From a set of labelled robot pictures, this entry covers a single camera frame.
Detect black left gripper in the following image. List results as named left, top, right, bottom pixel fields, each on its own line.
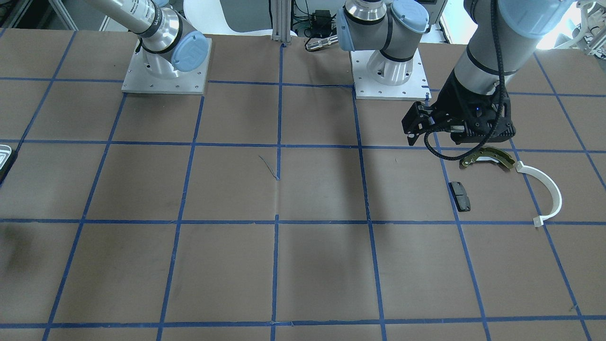
left=401, top=72, right=500, bottom=146

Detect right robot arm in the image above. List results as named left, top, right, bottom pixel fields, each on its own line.
left=88, top=0, right=212, bottom=81

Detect dark grey brake pad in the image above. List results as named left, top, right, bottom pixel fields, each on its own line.
left=448, top=181, right=471, bottom=212

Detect brass brake shoe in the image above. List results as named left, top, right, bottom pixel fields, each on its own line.
left=459, top=146, right=516, bottom=169

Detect silver cylindrical connector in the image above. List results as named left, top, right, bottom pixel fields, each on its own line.
left=304, top=35, right=339, bottom=53

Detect white curved plastic clamp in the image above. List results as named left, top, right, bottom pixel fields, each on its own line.
left=514, top=161, right=563, bottom=227

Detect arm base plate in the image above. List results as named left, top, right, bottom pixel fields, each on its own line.
left=350, top=50, right=432, bottom=101
left=122, top=48, right=210, bottom=95

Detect black braided cable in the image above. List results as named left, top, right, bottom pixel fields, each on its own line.
left=423, top=0, right=509, bottom=162

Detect aluminium frame post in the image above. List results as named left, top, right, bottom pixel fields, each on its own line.
left=270, top=0, right=292, bottom=45

